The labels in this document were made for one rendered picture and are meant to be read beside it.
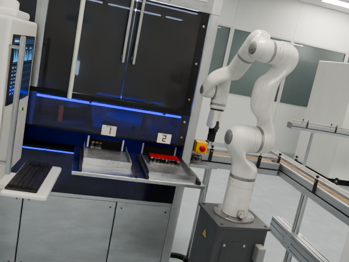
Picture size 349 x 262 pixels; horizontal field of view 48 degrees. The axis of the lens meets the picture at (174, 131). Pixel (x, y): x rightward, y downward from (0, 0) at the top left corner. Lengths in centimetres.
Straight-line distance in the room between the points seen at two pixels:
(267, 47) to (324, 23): 653
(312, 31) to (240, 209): 649
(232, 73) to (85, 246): 142
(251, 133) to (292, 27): 621
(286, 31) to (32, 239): 624
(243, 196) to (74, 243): 123
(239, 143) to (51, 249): 145
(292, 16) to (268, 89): 617
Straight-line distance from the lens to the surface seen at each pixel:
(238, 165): 175
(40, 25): 230
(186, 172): 228
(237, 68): 191
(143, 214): 255
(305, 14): 797
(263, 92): 170
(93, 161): 212
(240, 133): 169
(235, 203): 179
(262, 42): 166
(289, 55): 172
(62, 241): 260
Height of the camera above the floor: 152
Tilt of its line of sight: 11 degrees down
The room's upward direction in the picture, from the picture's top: 11 degrees clockwise
